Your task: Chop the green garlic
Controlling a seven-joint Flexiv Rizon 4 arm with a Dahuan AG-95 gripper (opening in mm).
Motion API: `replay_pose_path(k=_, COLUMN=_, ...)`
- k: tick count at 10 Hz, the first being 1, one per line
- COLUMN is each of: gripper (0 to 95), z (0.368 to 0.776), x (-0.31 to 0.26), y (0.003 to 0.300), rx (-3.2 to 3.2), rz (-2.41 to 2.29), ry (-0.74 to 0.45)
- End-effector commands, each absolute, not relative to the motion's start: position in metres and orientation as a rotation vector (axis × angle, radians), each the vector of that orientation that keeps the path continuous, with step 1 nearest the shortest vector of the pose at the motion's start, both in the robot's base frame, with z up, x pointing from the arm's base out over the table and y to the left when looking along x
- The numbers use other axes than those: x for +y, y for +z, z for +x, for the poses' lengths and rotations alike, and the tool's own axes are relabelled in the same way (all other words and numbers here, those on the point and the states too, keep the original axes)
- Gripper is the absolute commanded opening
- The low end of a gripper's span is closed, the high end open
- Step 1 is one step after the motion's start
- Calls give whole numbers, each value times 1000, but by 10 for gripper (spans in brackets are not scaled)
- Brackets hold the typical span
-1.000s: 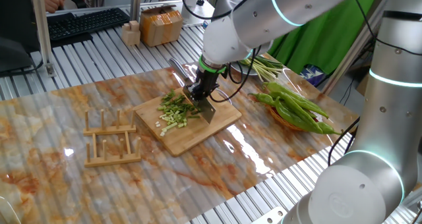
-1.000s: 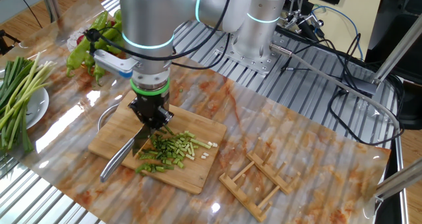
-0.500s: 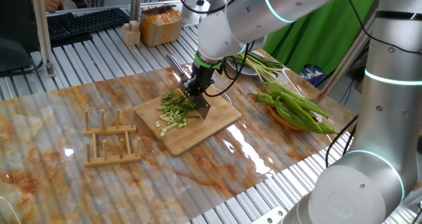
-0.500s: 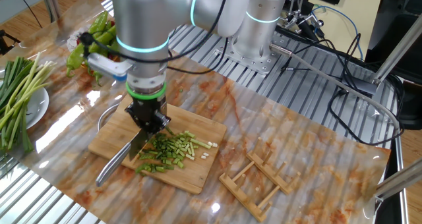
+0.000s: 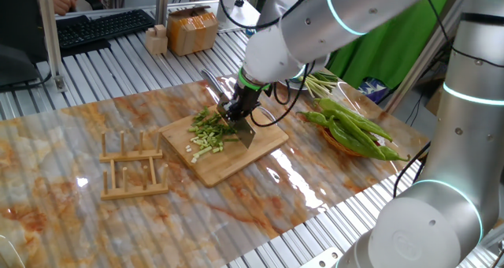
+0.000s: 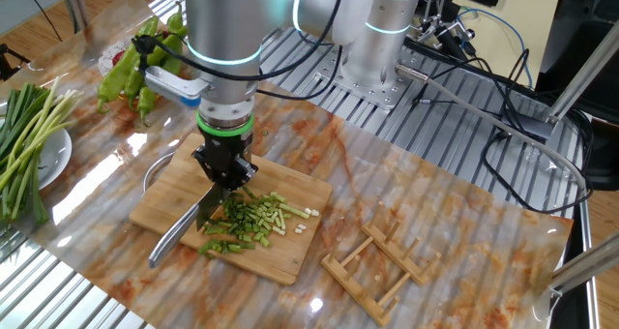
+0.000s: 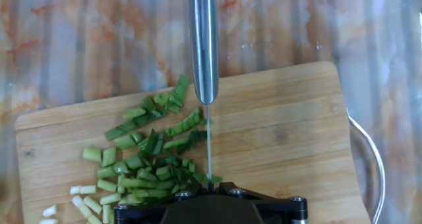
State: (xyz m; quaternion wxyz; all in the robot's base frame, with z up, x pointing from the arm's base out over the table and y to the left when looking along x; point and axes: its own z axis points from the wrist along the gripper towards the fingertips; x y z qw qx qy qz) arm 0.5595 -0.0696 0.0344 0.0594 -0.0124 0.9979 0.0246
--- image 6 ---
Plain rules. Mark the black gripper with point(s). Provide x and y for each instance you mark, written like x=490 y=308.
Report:
x=227 y=155

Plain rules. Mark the steel cleaver knife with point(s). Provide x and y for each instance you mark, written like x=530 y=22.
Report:
x=171 y=239

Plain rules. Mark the bamboo cutting board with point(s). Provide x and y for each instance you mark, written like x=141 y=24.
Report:
x=290 y=256

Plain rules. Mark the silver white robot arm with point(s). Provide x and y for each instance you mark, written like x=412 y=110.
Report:
x=222 y=24

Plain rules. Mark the long cut green garlic piece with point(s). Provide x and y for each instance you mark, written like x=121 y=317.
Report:
x=294 y=211

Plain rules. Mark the bunch of green garlic stalks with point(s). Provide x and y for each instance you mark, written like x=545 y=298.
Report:
x=24 y=130

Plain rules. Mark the long green chili pepper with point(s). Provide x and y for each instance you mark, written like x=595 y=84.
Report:
x=164 y=46
x=175 y=21
x=146 y=101
x=121 y=70
x=173 y=64

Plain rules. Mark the small red vegetable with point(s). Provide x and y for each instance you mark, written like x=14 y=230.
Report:
x=119 y=57

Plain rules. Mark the grey round plate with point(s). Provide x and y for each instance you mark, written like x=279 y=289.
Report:
x=55 y=159

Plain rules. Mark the white metal mounting plate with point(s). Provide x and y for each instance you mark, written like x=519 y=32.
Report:
x=382 y=97

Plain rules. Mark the wooden peg rack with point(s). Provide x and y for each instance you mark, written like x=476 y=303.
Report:
x=396 y=256

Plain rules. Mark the marble pattern table mat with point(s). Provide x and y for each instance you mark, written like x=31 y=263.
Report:
x=435 y=198

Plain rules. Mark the black stand leg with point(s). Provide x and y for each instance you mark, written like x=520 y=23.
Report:
x=9 y=60

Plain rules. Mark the metal clamp stand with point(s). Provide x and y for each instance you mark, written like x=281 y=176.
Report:
x=437 y=26

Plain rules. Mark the grey flexible conduit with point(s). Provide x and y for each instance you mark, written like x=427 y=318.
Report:
x=483 y=114

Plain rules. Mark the cream yellow panel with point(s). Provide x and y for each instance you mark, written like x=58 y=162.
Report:
x=498 y=38

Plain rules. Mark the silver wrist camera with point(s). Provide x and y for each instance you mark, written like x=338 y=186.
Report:
x=174 y=84

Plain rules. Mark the aluminium frame post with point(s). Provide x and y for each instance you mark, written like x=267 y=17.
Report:
x=580 y=74
x=585 y=265
x=72 y=5

